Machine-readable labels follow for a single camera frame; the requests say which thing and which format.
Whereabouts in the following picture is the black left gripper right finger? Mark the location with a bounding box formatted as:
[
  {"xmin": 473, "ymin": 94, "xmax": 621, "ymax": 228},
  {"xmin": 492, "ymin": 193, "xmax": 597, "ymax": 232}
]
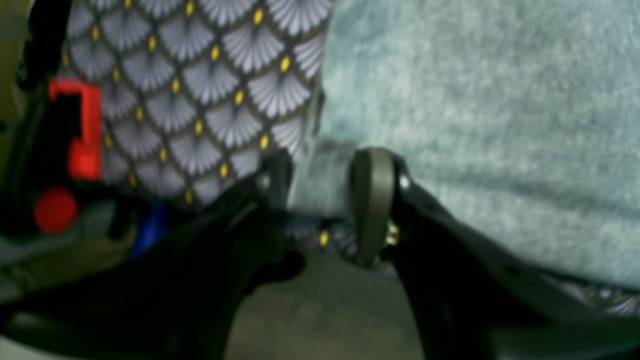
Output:
[{"xmin": 349, "ymin": 148, "xmax": 639, "ymax": 360}]

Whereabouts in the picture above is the patterned fan-print tablecloth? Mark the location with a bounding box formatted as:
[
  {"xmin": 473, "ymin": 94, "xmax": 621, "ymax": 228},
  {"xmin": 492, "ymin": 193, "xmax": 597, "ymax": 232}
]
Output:
[{"xmin": 58, "ymin": 0, "xmax": 639, "ymax": 317}]

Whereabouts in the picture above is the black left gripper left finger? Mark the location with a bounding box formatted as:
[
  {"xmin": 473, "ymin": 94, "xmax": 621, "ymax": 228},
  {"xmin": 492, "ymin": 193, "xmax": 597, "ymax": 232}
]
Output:
[{"xmin": 1, "ymin": 150, "xmax": 293, "ymax": 360}]

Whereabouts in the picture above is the red table clamp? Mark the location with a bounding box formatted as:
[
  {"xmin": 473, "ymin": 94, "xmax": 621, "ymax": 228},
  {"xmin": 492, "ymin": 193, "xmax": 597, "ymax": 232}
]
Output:
[{"xmin": 33, "ymin": 77, "xmax": 102, "ymax": 235}]

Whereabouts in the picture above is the light grey T-shirt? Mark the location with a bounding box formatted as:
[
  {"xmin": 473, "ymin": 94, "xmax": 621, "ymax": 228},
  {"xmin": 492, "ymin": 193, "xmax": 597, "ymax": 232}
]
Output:
[{"xmin": 287, "ymin": 0, "xmax": 640, "ymax": 289}]

